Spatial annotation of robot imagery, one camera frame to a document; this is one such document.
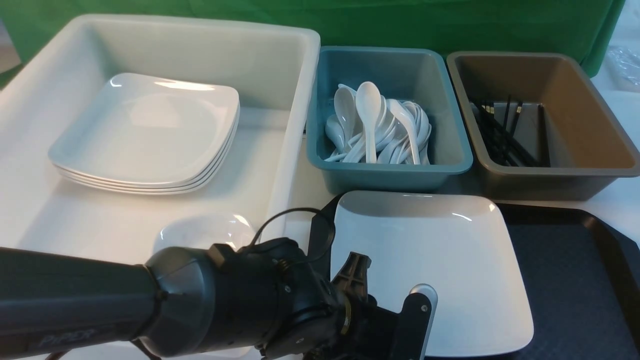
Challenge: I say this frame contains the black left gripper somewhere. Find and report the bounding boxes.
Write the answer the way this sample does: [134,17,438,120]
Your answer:
[207,238,438,360]

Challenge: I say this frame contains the large white square plate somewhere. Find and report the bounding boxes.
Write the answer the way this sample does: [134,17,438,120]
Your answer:
[330,190,534,358]

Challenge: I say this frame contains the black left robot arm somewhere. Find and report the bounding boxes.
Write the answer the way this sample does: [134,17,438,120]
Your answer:
[0,237,438,360]

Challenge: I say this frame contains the white spoon right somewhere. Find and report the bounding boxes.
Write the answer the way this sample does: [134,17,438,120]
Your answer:
[387,99,421,166]

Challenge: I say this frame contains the black chopsticks in bin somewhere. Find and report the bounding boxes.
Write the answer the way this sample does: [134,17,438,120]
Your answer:
[470,95,551,168]

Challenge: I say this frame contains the white bowl in tub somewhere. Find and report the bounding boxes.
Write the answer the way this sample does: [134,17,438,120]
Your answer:
[152,211,256,253]

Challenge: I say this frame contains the black serving tray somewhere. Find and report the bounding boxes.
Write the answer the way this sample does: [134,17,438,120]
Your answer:
[322,194,639,360]

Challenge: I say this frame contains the white spoon left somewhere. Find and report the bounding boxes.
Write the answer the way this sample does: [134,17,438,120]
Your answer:
[333,84,356,141]

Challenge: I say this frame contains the white spoon upright centre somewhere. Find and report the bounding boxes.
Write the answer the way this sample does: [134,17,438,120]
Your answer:
[355,81,383,164]

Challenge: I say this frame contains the teal plastic bin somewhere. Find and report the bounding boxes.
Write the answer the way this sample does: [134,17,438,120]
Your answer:
[306,46,474,194]

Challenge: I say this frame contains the brown plastic bin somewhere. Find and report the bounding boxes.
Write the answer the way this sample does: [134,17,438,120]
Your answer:
[446,51,639,201]

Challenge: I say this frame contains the large white plastic tub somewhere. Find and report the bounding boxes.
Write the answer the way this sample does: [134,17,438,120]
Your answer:
[0,14,321,264]

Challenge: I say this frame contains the stack of white square plates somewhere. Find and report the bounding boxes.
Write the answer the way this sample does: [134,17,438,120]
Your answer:
[48,73,241,195]

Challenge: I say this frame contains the green cloth backdrop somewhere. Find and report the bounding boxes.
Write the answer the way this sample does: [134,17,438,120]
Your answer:
[0,0,626,76]

